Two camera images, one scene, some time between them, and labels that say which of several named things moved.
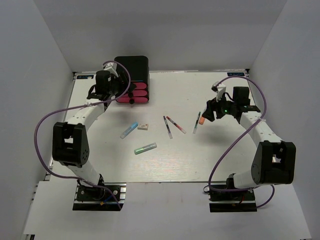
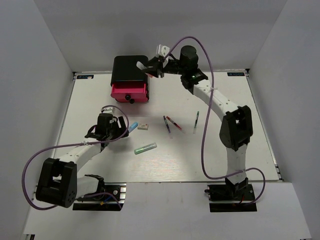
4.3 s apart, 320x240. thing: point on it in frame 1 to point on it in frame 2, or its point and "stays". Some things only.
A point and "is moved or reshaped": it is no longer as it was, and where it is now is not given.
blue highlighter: x=129 y=130 stays
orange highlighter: x=201 y=120 to x=140 y=66
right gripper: x=213 y=105 to x=155 y=73
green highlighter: x=145 y=148 stays
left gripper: x=123 y=86 to x=120 y=131
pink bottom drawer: x=132 y=99 to x=145 y=92
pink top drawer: x=140 y=85 is moved or reshaped
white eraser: x=143 y=126 stays
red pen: x=184 y=131 stays
